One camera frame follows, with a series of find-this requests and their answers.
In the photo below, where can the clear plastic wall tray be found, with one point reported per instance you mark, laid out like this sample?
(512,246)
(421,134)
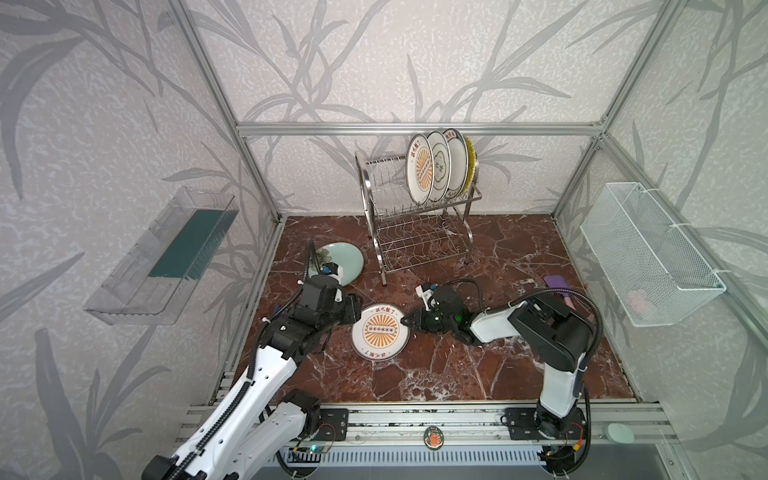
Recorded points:
(157,277)

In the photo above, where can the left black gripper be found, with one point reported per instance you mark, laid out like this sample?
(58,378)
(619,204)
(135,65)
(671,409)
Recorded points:
(349,308)

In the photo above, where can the white wire mesh basket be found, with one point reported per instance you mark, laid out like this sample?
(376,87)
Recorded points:
(656,272)

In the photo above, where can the pale green round puck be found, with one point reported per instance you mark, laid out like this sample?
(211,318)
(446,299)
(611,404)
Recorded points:
(619,433)

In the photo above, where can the white plate dark green rim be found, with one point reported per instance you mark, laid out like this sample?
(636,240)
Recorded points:
(459,157)

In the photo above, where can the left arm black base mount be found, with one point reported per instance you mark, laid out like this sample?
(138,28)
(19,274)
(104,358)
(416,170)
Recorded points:
(326,425)

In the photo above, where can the yellow woven pattern plate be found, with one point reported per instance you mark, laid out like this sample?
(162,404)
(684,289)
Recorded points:
(471,165)

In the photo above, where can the aluminium cage frame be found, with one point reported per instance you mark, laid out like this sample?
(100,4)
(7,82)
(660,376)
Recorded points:
(737,298)

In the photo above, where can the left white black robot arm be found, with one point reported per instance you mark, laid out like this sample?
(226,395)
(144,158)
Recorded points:
(241,435)

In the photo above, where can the white plate thin teal rim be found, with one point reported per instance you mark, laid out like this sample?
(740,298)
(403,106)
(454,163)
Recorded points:
(441,165)

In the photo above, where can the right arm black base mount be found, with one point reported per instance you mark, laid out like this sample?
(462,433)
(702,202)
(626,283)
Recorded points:
(534,423)

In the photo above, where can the steel two-tier dish rack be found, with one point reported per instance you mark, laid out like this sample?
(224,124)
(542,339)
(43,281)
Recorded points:
(406,235)

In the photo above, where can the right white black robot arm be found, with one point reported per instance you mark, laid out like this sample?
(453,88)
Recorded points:
(561,325)

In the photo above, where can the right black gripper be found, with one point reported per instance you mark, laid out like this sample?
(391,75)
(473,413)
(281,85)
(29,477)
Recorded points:
(425,318)

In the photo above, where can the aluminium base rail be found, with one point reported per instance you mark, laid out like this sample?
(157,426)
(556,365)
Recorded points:
(391,434)

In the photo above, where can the orange sunburst plate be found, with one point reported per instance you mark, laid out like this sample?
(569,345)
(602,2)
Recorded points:
(419,169)
(379,334)

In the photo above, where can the pale green flower plate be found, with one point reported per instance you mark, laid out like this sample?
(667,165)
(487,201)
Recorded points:
(346,256)

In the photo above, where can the purple pink spatula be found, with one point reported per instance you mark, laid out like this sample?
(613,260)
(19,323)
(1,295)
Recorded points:
(559,282)

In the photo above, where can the round orange sticker badge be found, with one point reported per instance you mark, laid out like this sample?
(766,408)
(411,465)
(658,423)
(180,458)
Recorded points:
(433,438)

